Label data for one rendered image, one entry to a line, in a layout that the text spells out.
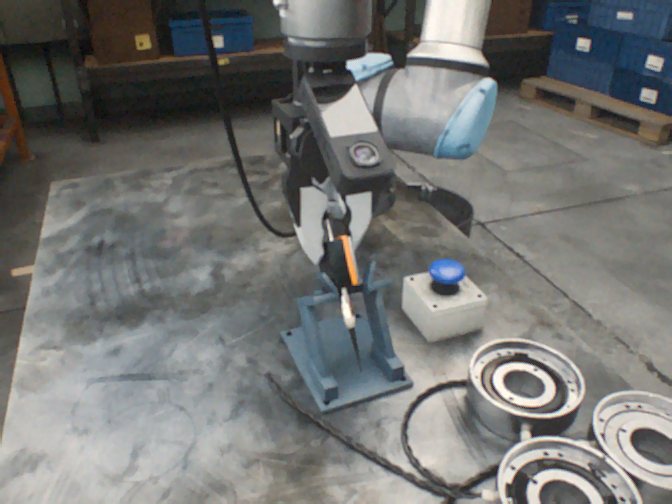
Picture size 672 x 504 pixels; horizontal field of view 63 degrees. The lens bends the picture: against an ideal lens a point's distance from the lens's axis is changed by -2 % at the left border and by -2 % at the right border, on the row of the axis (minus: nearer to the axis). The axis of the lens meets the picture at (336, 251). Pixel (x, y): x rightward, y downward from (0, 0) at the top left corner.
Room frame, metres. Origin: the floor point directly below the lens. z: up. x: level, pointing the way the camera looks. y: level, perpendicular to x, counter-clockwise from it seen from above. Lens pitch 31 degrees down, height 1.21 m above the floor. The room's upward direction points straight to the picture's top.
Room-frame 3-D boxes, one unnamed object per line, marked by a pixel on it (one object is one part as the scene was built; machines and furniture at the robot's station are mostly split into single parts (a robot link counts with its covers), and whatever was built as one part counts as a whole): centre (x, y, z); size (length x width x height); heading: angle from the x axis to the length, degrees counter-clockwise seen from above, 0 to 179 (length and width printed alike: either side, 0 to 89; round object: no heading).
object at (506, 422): (0.38, -0.18, 0.82); 0.10 x 0.10 x 0.04
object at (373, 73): (0.84, -0.03, 0.97); 0.13 x 0.12 x 0.14; 63
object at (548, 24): (4.80, -1.81, 0.56); 0.52 x 0.38 x 0.22; 107
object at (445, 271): (0.52, -0.12, 0.85); 0.04 x 0.04 x 0.05
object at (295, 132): (0.50, 0.01, 1.06); 0.09 x 0.08 x 0.12; 23
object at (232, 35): (3.86, 0.83, 0.56); 0.52 x 0.38 x 0.22; 107
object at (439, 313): (0.53, -0.12, 0.82); 0.08 x 0.07 x 0.05; 20
